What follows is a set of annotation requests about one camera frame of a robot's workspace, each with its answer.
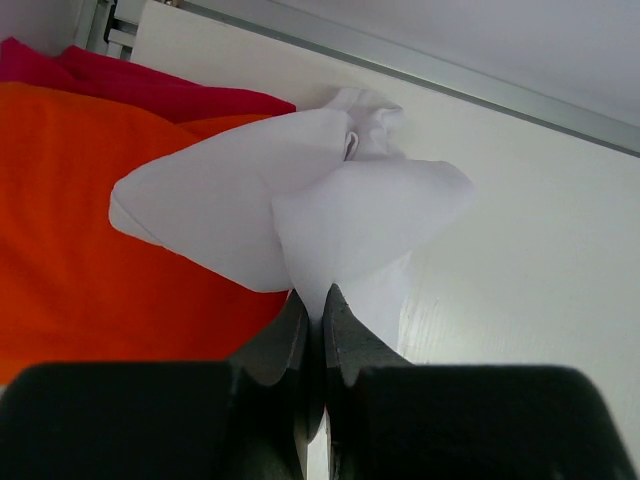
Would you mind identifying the left aluminium frame post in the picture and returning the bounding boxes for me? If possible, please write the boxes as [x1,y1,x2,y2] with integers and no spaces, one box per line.
[74,0,145,61]

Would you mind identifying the white t shirt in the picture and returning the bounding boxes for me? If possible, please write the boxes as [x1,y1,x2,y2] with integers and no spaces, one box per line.
[109,88,474,347]

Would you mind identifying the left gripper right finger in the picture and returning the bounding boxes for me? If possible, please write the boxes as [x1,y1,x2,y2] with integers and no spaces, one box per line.
[322,286,631,479]

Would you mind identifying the folded pink t shirt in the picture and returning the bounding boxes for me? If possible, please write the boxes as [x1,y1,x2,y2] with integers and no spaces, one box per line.
[1,38,296,123]

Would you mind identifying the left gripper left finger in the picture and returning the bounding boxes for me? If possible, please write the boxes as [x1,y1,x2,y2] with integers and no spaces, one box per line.
[1,294,319,479]

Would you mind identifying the folded orange t shirt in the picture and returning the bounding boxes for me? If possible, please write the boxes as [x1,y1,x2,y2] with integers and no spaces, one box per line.
[1,83,286,383]

